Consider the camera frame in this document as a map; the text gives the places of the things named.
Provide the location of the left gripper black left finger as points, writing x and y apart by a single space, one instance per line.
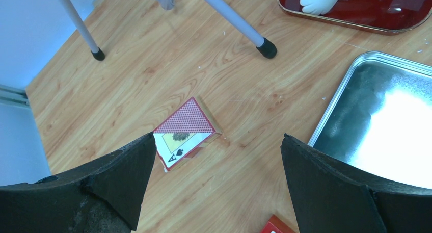
103 195

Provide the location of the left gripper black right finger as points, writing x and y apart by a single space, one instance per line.
329 195

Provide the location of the red lacquer tray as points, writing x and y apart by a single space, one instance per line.
388 17

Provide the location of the red small box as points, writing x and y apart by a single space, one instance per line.
276 225

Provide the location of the silver tin lid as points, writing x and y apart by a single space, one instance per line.
379 119

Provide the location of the pink white card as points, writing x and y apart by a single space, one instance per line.
184 133

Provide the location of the grey tripod stand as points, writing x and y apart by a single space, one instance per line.
264 46

